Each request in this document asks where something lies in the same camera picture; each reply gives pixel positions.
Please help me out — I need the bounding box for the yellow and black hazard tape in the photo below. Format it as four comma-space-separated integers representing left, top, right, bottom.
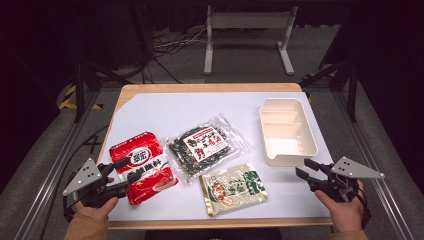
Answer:
58, 84, 103, 111

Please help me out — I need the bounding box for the white paper sheet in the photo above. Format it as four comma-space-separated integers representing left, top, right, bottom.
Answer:
108, 91, 334, 222

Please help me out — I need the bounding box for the beige and green packet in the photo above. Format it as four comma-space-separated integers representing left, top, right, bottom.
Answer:
199, 162, 270, 218

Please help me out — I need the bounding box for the white plastic container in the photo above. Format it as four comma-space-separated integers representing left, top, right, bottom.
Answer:
259, 97, 319, 167

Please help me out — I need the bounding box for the clear bag of dark spices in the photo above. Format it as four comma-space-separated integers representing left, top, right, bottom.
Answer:
164, 114, 254, 185

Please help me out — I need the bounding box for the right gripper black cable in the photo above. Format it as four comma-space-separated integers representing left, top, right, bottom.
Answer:
357, 188, 373, 230

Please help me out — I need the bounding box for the white metal stand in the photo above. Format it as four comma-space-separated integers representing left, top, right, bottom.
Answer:
203, 4, 299, 76

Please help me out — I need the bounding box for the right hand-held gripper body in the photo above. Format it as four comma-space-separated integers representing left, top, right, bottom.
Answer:
308, 156, 386, 204

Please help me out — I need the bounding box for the person's right hand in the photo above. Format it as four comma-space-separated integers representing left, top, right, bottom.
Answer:
314, 179, 365, 233

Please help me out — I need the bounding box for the red seasoning packet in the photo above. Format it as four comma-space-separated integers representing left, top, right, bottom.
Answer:
109, 131, 179, 206

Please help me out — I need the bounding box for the black tripod stand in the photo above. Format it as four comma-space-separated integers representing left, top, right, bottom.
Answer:
70, 59, 134, 123
301, 61, 360, 123

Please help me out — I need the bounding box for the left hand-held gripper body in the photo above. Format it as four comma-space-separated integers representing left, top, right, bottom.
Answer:
62, 157, 130, 208

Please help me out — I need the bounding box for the bundle of floor cables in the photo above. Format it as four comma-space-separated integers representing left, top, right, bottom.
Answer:
151, 27, 208, 57

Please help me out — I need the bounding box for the person's left hand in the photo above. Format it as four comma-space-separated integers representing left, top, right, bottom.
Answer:
71, 196, 120, 221

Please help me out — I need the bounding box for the aluminium rail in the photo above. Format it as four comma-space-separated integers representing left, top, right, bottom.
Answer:
13, 89, 101, 240
333, 89, 416, 240

